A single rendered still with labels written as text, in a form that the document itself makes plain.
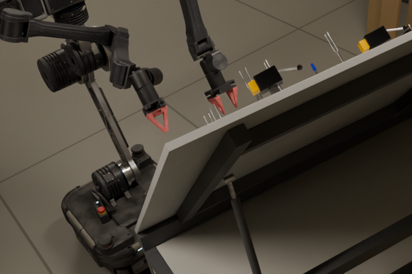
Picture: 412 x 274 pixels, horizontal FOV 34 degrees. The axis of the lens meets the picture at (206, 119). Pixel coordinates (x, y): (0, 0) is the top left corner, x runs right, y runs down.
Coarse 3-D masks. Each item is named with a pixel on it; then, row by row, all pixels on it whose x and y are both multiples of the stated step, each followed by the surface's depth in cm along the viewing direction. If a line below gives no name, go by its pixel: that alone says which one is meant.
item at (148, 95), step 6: (150, 84) 208; (138, 90) 208; (144, 90) 207; (150, 90) 207; (138, 96) 209; (144, 96) 207; (150, 96) 207; (156, 96) 208; (144, 102) 208; (150, 102) 204; (144, 108) 208
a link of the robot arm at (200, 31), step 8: (184, 0) 226; (192, 0) 226; (184, 8) 228; (192, 8) 227; (184, 16) 231; (192, 16) 228; (200, 16) 230; (192, 24) 230; (200, 24) 231; (192, 32) 231; (200, 32) 232; (192, 40) 233; (200, 40) 235; (208, 40) 235; (200, 48) 235; (208, 48) 237
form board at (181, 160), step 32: (352, 64) 142; (384, 64) 158; (288, 96) 137; (384, 96) 212; (224, 128) 135; (320, 128) 206; (160, 160) 140; (192, 160) 150; (256, 160) 202; (160, 192) 169
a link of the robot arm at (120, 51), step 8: (120, 32) 242; (120, 40) 240; (128, 40) 242; (112, 48) 235; (120, 48) 230; (128, 48) 240; (112, 56) 224; (120, 56) 220; (128, 56) 224; (112, 64) 215; (120, 64) 209; (112, 72) 211; (120, 72) 209; (112, 80) 211; (120, 80) 210
